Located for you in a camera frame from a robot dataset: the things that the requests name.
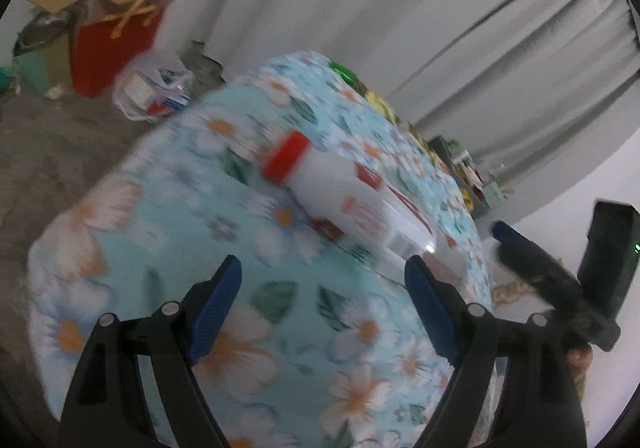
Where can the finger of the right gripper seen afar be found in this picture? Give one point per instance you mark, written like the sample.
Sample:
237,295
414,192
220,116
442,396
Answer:
534,265

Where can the white bottle red cap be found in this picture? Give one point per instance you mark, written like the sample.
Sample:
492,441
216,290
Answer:
350,203

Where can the clear plastic bag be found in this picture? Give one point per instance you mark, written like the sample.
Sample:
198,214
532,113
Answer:
153,86

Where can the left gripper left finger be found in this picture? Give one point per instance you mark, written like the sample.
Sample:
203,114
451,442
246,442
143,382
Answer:
105,405

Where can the grey cabinet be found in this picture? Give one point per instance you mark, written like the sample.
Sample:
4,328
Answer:
480,190

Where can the red gift bag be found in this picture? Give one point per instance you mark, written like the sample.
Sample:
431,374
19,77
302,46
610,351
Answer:
97,58

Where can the person's right hand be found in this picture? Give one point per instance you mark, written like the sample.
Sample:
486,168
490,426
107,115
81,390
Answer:
579,359

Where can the grey curtain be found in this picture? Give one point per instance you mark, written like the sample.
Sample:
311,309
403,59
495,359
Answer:
520,83

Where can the green snack bag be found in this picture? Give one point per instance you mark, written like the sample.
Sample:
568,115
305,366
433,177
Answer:
347,75

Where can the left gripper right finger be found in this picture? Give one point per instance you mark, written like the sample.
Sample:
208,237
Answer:
537,403

